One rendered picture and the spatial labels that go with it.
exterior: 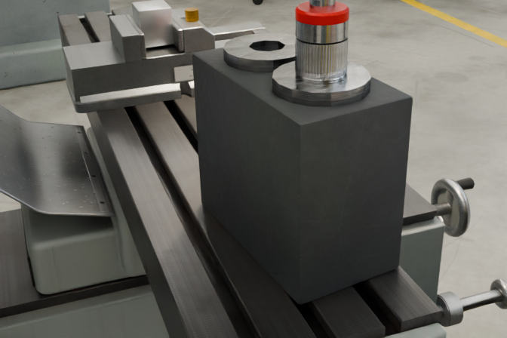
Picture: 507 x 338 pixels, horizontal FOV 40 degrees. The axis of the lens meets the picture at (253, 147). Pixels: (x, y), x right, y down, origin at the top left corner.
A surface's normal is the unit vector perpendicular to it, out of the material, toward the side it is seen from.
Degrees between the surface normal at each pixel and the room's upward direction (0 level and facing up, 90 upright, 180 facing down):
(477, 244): 0
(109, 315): 90
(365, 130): 90
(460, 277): 0
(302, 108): 0
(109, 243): 90
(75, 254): 90
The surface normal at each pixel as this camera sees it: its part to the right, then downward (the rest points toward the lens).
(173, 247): -0.02, -0.90
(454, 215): -0.94, 0.17
